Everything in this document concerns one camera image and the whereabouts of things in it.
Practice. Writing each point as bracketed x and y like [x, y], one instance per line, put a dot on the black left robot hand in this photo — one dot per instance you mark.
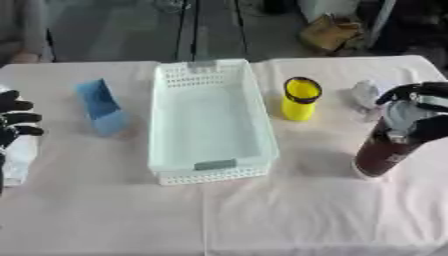
[11, 117]

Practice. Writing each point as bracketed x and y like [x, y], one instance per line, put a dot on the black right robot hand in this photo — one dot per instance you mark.
[433, 127]

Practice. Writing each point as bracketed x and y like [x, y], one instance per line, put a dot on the crumpled white paper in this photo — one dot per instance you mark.
[365, 93]

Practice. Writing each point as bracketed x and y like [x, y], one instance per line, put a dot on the black tripod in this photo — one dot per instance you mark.
[194, 40]

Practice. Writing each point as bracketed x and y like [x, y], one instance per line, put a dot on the blue rectangular packet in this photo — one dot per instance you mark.
[100, 103]

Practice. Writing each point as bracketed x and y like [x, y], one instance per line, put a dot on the white plastic basket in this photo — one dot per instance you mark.
[210, 133]

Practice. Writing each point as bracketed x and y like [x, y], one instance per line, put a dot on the yellow cup with black rim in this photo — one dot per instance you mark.
[298, 108]

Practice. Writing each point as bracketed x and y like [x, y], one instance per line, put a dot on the dark red bottle grey lid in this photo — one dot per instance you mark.
[382, 153]

